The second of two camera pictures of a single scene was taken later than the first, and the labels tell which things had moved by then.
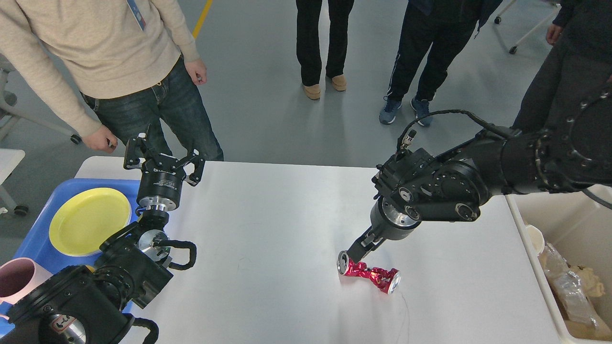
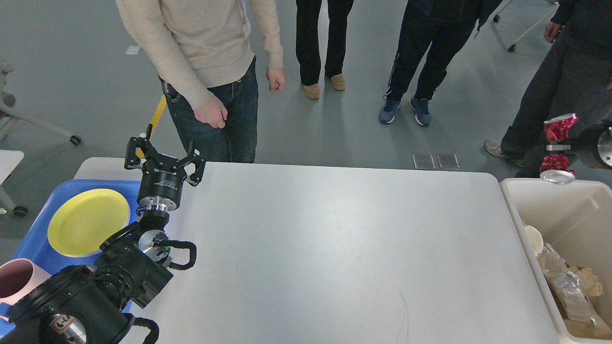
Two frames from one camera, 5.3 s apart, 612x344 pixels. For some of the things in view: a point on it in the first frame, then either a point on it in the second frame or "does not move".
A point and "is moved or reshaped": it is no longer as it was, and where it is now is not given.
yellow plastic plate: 85,220 does not move
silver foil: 567,286 does not move
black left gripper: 160,186 does not move
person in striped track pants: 447,25 does not move
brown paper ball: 590,284 does not move
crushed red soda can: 388,281 is moved or reshaped
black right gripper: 389,222 to 592,145
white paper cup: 537,238 does not move
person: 112,69 to 203,52
